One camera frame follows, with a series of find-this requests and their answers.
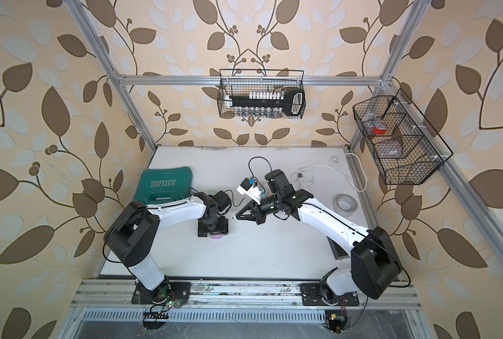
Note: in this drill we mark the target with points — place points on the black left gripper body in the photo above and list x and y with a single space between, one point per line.
217 226

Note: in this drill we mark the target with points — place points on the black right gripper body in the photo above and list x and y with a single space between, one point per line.
270 205

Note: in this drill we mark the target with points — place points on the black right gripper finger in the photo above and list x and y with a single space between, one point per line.
248 209
246 217

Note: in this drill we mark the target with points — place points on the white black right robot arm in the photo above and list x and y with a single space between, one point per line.
373 264

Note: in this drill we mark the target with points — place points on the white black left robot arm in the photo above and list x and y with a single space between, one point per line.
132 236

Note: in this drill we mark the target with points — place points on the green plastic tool case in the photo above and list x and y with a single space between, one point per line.
160 186

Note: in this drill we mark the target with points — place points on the white tape roll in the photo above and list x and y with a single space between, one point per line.
345 205

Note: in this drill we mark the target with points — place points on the black block on table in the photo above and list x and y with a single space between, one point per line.
338 252

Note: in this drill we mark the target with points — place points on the black white socket set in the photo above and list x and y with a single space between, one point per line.
285 103

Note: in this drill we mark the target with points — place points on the red object in basket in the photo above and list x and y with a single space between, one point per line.
379 129

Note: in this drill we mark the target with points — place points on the black wire basket back wall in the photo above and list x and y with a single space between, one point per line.
239 81

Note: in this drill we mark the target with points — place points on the black wire basket wall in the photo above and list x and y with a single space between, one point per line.
412 150
239 81

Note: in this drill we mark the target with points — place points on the aluminium frame rail front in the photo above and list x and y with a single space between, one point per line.
228 301

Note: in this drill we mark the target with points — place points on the black wire basket right wall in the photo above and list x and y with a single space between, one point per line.
412 150

